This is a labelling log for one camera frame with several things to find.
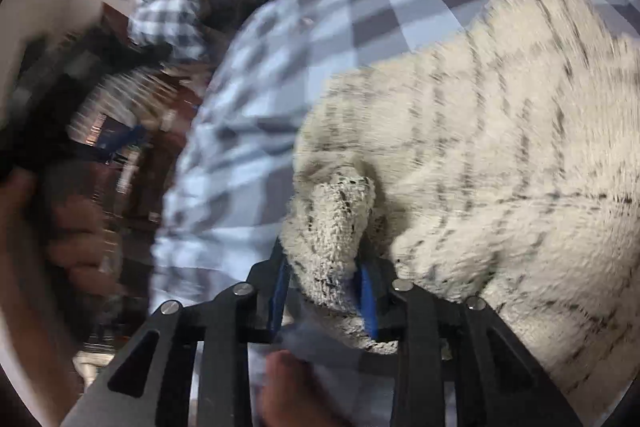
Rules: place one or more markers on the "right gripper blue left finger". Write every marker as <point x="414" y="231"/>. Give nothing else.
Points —
<point x="189" y="365"/>

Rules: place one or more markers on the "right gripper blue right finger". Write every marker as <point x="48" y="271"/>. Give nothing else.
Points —
<point x="497" y="382"/>

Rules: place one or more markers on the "cream plaid knit garment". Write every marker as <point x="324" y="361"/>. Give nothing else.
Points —
<point x="501" y="163"/>

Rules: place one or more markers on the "person's left hand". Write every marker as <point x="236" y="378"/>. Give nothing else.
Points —
<point x="78" y="248"/>

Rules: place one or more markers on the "blue checkered bed cover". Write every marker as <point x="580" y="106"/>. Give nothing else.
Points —
<point x="234" y="178"/>

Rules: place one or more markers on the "person's right hand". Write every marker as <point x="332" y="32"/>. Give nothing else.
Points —
<point x="291" y="395"/>

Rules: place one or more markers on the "crumpled blue checkered quilt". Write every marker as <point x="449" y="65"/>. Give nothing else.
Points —
<point x="197" y="31"/>

